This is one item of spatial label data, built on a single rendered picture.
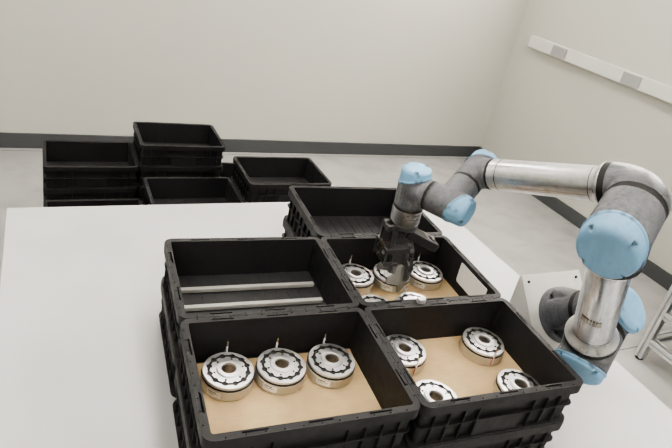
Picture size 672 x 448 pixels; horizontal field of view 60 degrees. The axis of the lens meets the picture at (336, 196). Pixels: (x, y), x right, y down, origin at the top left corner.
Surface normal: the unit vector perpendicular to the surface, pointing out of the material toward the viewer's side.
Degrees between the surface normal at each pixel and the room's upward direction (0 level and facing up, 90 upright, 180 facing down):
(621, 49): 90
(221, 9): 90
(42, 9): 90
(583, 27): 90
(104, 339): 0
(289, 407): 0
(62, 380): 0
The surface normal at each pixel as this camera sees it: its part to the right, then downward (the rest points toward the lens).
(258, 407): 0.20, -0.88
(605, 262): -0.64, 0.51
